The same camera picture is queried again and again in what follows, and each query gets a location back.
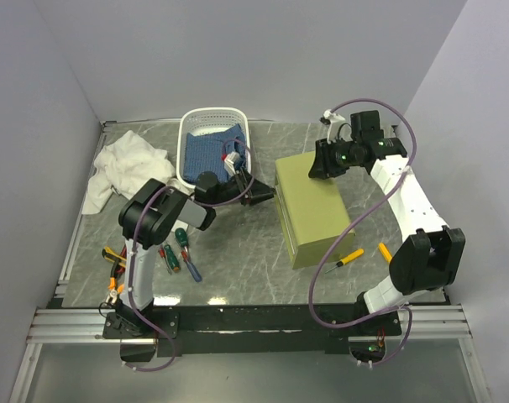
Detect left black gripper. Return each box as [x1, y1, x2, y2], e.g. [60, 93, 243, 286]
[210, 167, 276, 207]

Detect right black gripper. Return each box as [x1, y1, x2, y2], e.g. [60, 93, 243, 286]
[307, 136, 360, 181]

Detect olive green metal drawer box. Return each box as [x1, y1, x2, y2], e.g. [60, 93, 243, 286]
[275, 152, 351, 270]

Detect yellow precision screwdriver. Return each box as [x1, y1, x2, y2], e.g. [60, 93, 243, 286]
[326, 249, 365, 274]

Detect yellow short screwdriver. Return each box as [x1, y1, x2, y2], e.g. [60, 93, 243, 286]
[378, 243, 392, 264]

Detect white cloth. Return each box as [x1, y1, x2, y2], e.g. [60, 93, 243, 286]
[82, 130, 181, 215]

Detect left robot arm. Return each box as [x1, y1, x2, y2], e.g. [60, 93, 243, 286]
[104, 168, 275, 338]

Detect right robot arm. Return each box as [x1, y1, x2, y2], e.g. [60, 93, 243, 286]
[308, 110, 465, 335]

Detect blue checkered cloth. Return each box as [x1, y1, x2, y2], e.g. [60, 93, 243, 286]
[181, 124, 246, 185]

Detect white plastic perforated basket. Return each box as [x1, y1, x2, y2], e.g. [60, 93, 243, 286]
[176, 107, 251, 191]

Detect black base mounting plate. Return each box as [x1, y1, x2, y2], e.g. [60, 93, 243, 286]
[102, 305, 402, 363]

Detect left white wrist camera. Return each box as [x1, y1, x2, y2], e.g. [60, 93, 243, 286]
[222, 151, 244, 176]

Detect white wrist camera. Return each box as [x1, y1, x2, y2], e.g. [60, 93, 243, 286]
[320, 109, 346, 143]
[222, 151, 244, 176]

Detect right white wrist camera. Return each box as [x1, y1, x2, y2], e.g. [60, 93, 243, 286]
[320, 109, 346, 143]

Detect blue red handled screwdriver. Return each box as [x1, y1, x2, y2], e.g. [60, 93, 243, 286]
[181, 250, 202, 283]

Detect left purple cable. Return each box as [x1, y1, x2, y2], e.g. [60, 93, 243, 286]
[122, 138, 256, 374]

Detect purple cable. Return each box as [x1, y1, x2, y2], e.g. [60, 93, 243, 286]
[307, 97, 418, 367]
[122, 138, 256, 374]

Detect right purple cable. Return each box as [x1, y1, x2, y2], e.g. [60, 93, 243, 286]
[307, 97, 418, 367]

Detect orange handled pliers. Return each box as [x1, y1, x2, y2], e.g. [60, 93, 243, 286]
[105, 259, 126, 307]

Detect aluminium frame rail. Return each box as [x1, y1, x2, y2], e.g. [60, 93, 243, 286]
[26, 305, 472, 344]

